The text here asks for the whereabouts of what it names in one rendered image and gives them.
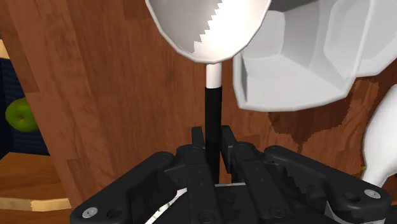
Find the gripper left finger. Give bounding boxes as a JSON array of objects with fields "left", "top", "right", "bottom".
[{"left": 69, "top": 126, "right": 223, "bottom": 224}]

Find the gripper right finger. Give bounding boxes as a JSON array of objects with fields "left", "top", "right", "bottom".
[{"left": 220, "top": 125, "right": 393, "bottom": 224}]

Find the white ladle with black handle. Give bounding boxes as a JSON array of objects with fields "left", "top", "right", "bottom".
[{"left": 144, "top": 0, "right": 273, "bottom": 185}]

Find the white faceted bowl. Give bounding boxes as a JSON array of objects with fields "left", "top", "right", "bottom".
[{"left": 232, "top": 0, "right": 397, "bottom": 113}]

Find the dark blue furniture piece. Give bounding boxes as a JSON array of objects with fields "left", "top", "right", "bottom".
[{"left": 0, "top": 36, "right": 50, "bottom": 160}]

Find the green apple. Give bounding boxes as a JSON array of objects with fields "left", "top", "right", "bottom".
[{"left": 4, "top": 97, "right": 39, "bottom": 133}]

